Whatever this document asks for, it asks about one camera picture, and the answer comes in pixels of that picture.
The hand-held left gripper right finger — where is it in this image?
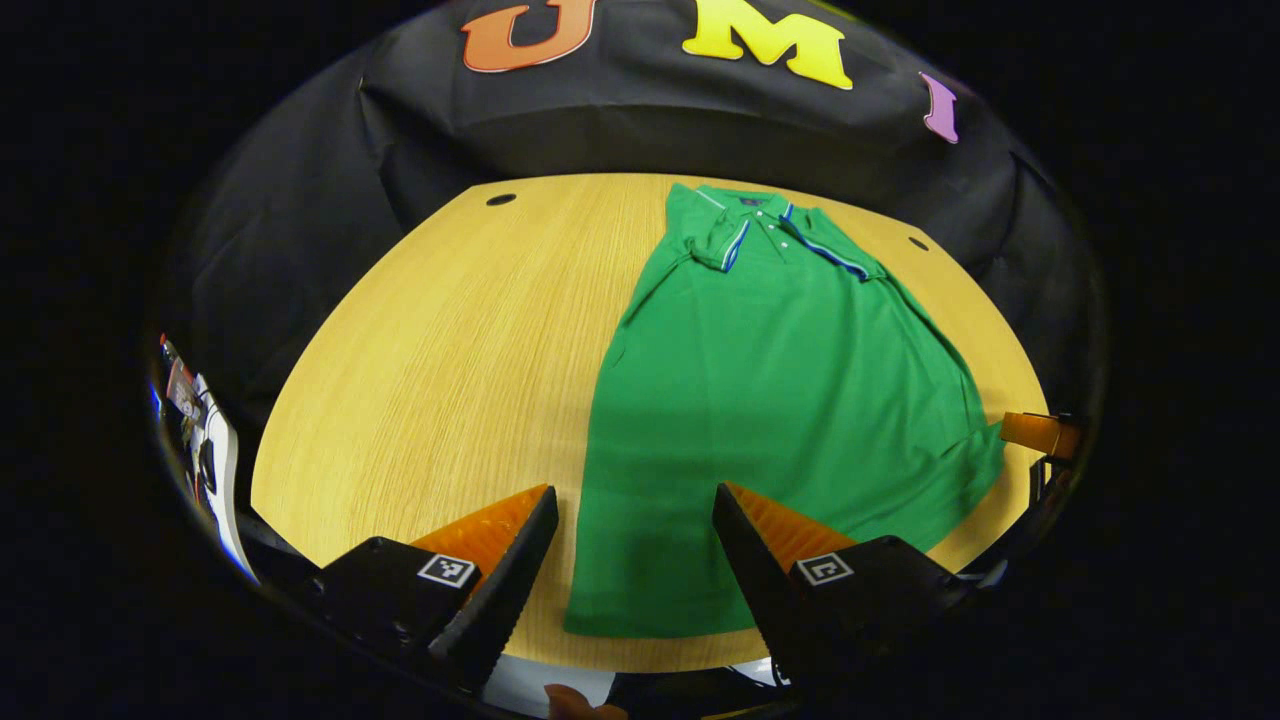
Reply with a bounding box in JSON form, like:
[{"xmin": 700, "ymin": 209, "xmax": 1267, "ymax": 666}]
[{"xmin": 712, "ymin": 482, "xmax": 976, "ymax": 691}]

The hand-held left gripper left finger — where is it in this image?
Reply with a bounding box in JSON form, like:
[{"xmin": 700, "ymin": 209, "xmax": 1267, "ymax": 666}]
[{"xmin": 318, "ymin": 484, "xmax": 561, "ymax": 696}]

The green T-shirt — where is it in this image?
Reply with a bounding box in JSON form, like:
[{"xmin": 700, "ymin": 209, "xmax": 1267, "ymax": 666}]
[{"xmin": 563, "ymin": 183, "xmax": 1006, "ymax": 641}]

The person's white shirt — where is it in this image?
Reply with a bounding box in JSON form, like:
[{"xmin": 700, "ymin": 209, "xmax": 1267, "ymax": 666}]
[{"xmin": 485, "ymin": 655, "xmax": 796, "ymax": 716}]

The white printed sheet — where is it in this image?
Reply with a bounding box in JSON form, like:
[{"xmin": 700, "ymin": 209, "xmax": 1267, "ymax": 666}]
[{"xmin": 158, "ymin": 335, "xmax": 259, "ymax": 583}]

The black backdrop cloth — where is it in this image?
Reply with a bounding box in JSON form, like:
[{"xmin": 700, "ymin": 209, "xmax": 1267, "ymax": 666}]
[{"xmin": 155, "ymin": 0, "xmax": 1106, "ymax": 441}]

